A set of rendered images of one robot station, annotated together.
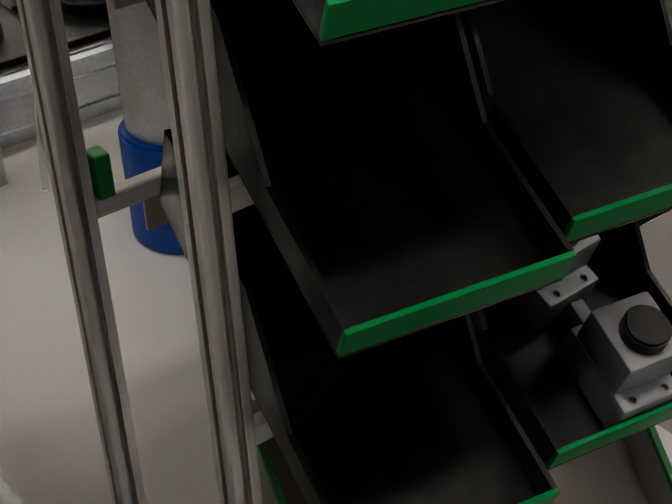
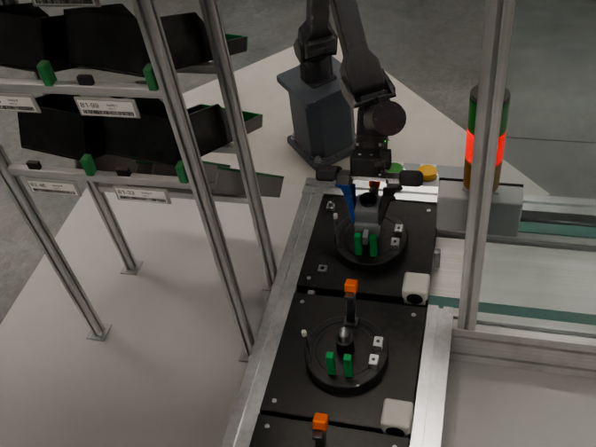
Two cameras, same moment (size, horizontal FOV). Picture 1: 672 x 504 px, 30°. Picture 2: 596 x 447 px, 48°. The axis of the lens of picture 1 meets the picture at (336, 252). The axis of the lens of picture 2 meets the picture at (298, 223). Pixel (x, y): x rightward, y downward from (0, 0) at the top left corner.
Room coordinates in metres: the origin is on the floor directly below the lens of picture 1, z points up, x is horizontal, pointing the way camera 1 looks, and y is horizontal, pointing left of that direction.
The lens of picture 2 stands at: (0.99, 0.84, 1.94)
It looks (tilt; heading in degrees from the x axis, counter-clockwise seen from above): 46 degrees down; 236
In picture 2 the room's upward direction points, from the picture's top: 10 degrees counter-clockwise
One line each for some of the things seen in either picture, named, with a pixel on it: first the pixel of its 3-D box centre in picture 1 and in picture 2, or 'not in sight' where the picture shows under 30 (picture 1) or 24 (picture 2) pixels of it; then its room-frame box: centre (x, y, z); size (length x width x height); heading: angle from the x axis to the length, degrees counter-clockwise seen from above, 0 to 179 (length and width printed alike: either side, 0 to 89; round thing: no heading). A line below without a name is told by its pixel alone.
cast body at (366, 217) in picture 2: not in sight; (367, 215); (0.42, 0.21, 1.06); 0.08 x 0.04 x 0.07; 36
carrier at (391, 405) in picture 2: not in sight; (344, 342); (0.62, 0.35, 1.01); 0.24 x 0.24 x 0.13; 36
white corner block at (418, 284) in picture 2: not in sight; (416, 288); (0.43, 0.34, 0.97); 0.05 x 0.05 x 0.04; 36
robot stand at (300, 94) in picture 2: not in sight; (322, 112); (0.18, -0.18, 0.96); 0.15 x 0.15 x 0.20; 80
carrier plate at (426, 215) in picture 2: not in sight; (371, 246); (0.41, 0.20, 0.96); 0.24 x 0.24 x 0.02; 36
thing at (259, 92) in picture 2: not in sight; (309, 157); (0.23, -0.19, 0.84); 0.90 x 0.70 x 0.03; 80
